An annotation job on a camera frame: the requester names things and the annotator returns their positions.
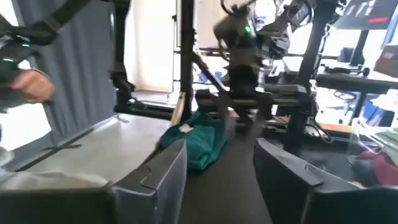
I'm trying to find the light grey desk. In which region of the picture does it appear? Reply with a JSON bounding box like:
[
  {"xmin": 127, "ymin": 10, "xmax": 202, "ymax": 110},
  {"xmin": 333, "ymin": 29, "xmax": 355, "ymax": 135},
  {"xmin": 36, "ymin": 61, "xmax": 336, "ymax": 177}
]
[{"xmin": 315, "ymin": 70, "xmax": 398, "ymax": 94}]

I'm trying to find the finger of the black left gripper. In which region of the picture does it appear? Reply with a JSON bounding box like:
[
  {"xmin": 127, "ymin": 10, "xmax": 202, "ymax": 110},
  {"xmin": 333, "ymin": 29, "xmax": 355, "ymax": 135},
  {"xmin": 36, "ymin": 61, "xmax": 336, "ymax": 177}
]
[
  {"xmin": 217, "ymin": 93, "xmax": 233, "ymax": 141},
  {"xmin": 253, "ymin": 101, "xmax": 273, "ymax": 139}
]

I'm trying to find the black table mat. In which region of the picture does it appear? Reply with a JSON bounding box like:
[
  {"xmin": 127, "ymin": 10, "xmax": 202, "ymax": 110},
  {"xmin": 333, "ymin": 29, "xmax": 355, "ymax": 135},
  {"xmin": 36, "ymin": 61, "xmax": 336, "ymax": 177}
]
[{"xmin": 149, "ymin": 118, "xmax": 374, "ymax": 224}]

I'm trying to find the green cloth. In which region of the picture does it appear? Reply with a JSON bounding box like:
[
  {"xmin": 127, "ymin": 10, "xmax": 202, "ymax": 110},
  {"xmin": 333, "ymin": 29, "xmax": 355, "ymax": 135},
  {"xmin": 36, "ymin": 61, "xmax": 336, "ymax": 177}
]
[{"xmin": 158, "ymin": 111, "xmax": 231, "ymax": 172}]

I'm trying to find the magenta towel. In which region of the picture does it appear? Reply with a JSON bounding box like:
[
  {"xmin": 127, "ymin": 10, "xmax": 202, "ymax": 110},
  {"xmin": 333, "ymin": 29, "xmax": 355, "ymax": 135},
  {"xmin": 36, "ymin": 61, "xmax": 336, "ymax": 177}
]
[{"xmin": 357, "ymin": 150, "xmax": 398, "ymax": 187}]

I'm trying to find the black monitor red bar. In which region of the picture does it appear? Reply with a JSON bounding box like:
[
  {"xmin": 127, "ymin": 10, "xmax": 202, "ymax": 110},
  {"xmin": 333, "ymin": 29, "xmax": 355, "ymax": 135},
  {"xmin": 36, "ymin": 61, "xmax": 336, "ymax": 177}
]
[{"xmin": 333, "ymin": 0, "xmax": 398, "ymax": 31}]

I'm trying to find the clear plastic basket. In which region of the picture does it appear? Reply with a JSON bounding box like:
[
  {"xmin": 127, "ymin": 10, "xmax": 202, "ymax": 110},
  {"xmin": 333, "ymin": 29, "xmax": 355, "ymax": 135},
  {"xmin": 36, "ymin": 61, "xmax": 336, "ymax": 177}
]
[{"xmin": 348, "ymin": 119, "xmax": 398, "ymax": 189}]

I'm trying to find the black aluminium rig frame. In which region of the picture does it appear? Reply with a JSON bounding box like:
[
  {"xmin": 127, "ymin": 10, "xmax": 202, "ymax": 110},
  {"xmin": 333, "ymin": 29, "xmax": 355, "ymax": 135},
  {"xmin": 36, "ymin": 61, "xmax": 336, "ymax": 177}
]
[{"xmin": 108, "ymin": 0, "xmax": 340, "ymax": 156}]

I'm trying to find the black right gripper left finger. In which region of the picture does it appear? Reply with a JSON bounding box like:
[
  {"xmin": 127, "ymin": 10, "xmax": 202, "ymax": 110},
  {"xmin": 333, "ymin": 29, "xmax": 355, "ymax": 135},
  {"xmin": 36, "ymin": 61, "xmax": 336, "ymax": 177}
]
[{"xmin": 108, "ymin": 139, "xmax": 188, "ymax": 224}]

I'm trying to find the white towel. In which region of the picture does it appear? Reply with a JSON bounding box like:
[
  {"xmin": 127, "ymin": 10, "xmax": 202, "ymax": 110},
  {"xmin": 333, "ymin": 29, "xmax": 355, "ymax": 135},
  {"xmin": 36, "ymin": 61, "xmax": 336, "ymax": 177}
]
[{"xmin": 373, "ymin": 129, "xmax": 398, "ymax": 156}]

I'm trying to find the person's hand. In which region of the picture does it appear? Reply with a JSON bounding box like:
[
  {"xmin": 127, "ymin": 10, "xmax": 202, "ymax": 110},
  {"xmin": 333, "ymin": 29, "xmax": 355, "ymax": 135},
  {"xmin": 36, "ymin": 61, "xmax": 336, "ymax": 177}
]
[{"xmin": 8, "ymin": 68, "xmax": 57, "ymax": 105}]

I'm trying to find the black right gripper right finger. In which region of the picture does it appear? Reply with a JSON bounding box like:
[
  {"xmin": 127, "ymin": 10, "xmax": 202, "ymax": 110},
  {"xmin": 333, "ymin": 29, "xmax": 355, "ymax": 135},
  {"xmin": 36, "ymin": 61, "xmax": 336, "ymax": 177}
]
[{"xmin": 252, "ymin": 138, "xmax": 361, "ymax": 224}]

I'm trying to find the grey partition curtain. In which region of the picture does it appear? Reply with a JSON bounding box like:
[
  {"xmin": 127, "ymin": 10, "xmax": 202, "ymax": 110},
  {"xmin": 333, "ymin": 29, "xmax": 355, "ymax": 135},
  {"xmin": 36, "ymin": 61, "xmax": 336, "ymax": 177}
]
[{"xmin": 11, "ymin": 0, "xmax": 118, "ymax": 146}]

